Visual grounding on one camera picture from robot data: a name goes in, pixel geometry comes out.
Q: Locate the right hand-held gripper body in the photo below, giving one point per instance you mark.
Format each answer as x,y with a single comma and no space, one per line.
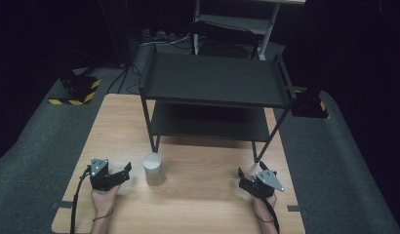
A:
264,185

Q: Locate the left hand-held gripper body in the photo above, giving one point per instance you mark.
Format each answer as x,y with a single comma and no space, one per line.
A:
102,180

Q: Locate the person's left hand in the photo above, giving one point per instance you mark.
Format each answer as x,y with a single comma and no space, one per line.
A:
104,199

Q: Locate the person's right hand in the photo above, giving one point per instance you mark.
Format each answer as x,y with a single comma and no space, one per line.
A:
262,206

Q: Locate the silver metal cylinder can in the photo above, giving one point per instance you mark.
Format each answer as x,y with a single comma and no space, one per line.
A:
153,169

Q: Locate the black wrist band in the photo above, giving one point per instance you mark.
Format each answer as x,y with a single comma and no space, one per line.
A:
265,221
103,217

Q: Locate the black tape strip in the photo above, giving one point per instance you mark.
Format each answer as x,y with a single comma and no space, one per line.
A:
296,208

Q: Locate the black yellow-striped stand base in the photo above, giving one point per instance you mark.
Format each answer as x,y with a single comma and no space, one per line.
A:
78,89
309,107

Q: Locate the black two-tier metal shelf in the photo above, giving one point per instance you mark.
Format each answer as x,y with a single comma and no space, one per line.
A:
217,79

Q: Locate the power strip with plugs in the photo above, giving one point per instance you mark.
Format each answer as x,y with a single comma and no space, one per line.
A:
160,36

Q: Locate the white metal frame desk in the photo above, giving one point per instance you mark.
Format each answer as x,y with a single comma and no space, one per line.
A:
268,24

